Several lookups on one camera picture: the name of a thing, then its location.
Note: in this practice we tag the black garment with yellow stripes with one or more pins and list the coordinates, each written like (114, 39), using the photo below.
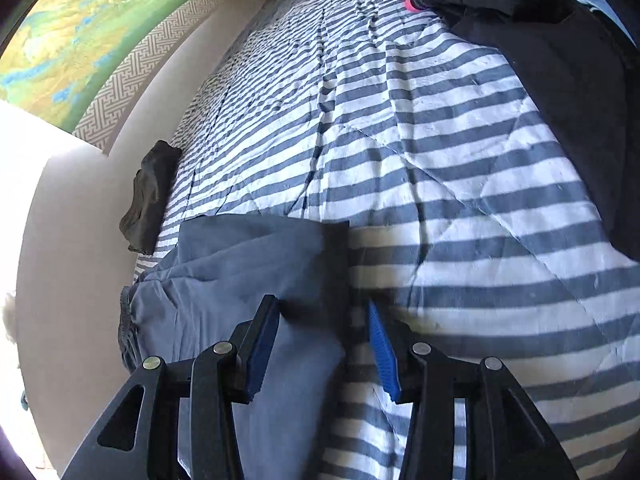
(550, 60)

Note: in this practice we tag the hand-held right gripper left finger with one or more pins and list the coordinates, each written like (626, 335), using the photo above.
(260, 355)

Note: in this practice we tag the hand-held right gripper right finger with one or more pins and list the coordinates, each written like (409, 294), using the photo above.
(382, 355)

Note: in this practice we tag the landscape wall scroll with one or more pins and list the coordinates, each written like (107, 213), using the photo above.
(90, 35)

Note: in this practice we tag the pink small item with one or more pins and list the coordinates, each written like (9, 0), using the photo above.
(415, 2)

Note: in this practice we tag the light blue denim shirt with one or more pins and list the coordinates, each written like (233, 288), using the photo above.
(612, 10)

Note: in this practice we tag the grey-blue pants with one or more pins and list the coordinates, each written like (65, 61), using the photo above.
(240, 265)

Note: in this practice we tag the blue white striped bed quilt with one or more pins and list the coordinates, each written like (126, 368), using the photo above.
(400, 160)

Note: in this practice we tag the dark grey folded cloth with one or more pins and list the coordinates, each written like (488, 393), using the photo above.
(150, 195)

